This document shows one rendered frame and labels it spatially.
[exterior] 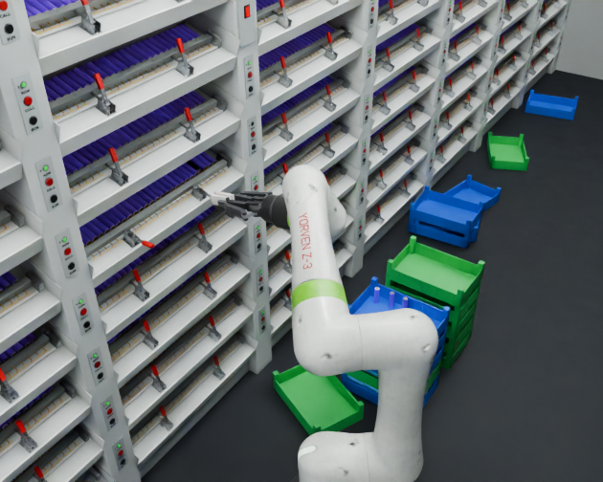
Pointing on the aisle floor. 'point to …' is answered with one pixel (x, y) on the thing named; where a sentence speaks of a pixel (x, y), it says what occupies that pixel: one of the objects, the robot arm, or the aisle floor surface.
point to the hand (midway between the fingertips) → (222, 199)
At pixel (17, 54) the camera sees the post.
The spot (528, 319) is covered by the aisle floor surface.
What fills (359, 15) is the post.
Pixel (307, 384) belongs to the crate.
